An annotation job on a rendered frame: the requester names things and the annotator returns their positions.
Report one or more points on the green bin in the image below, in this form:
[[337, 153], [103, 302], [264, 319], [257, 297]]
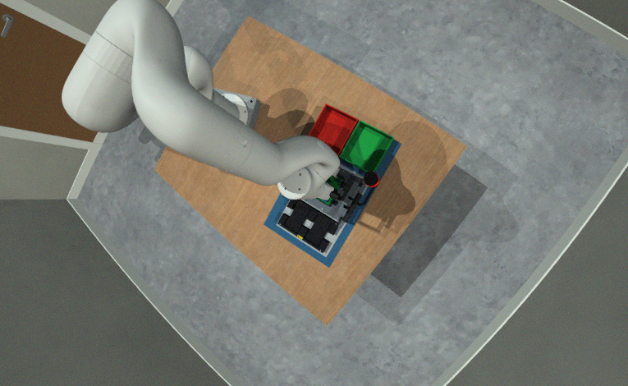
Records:
[[366, 147]]

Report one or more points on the green circuit board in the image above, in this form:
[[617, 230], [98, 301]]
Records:
[[335, 182]]

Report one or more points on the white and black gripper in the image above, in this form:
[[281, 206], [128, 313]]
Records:
[[328, 192]]

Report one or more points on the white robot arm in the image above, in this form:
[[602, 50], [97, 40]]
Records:
[[99, 93]]

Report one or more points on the red open-top bin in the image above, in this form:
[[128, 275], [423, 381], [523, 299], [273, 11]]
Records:
[[333, 127]]

